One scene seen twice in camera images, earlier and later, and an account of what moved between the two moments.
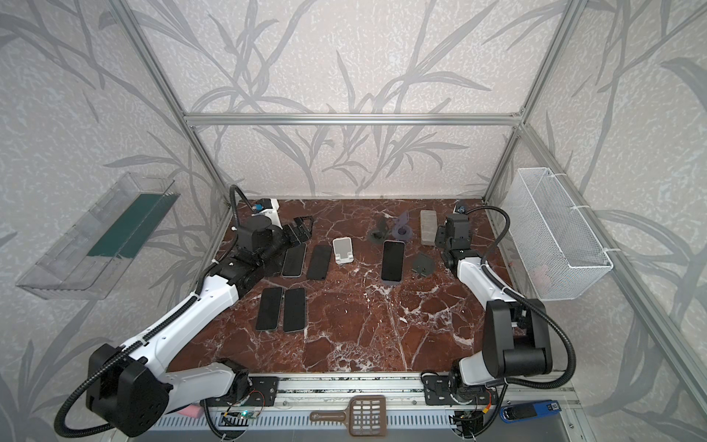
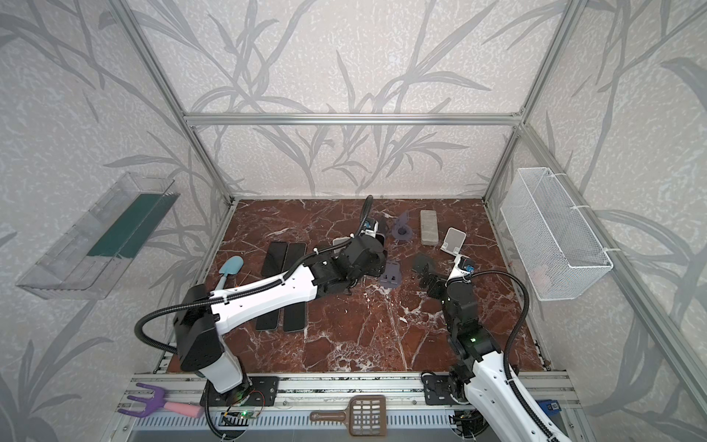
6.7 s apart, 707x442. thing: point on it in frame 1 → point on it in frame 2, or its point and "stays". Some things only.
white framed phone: x=294 y=261 stays
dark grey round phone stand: x=402 y=231 stays
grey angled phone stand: x=379 y=232 stays
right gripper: x=441 y=233 → x=440 y=284
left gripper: x=304 y=234 → x=378 y=262
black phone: x=295 y=309 stays
